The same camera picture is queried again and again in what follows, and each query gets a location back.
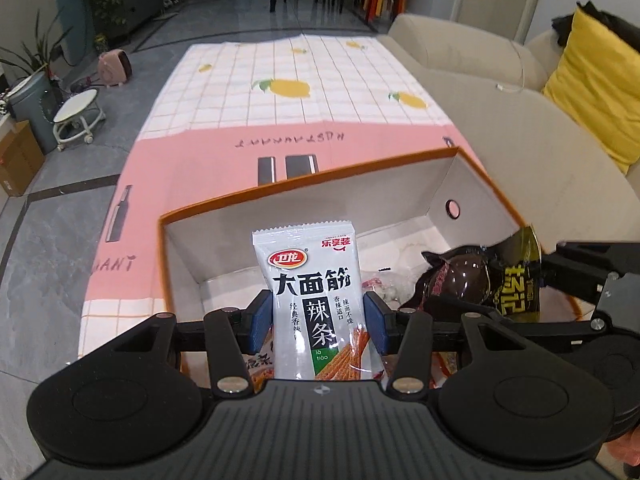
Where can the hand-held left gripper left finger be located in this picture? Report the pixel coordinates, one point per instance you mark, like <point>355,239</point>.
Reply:
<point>263,322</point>

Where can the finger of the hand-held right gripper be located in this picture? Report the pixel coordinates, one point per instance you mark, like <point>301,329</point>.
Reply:
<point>590,256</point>
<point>570,279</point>

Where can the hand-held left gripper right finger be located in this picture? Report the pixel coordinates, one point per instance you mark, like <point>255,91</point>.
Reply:
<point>375,322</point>

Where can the black yellow snack packet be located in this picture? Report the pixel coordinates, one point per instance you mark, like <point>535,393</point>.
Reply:
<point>517,280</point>

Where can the dark brown snack packet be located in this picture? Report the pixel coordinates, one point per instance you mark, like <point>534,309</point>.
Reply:
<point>460,275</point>

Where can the orange cardboard box white inside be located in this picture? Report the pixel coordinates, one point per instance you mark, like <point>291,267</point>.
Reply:
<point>310,215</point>

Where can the person's right hand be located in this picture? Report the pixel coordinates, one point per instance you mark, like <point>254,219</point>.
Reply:
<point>627,447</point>

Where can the pale pink snack packet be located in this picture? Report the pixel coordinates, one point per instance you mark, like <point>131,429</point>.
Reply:
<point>392,287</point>

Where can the beige sofa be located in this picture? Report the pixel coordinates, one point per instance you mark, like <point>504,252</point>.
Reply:
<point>540,150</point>

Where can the yellow pillow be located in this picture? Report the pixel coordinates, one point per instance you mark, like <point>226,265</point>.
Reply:
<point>600,85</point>

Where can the pink white lemon print tablecloth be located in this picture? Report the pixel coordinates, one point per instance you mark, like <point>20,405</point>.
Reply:
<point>280,125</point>

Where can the dark garment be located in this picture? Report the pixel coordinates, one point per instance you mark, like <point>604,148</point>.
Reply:
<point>565,22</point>

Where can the white round rolling stool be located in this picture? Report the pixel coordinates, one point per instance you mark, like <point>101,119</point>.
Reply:
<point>77,110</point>

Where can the pink space heater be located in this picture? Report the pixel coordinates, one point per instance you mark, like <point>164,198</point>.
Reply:
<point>114,69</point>

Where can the brown cardboard box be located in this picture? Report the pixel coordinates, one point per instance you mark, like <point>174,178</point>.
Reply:
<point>17,160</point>

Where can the grey round bin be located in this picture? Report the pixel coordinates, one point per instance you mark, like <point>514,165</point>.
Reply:
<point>32,115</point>

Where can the dark drawer cabinet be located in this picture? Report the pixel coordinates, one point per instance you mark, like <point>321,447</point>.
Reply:
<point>142,0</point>

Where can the long-leaf potted plant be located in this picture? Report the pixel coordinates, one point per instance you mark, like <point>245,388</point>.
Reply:
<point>30,55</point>

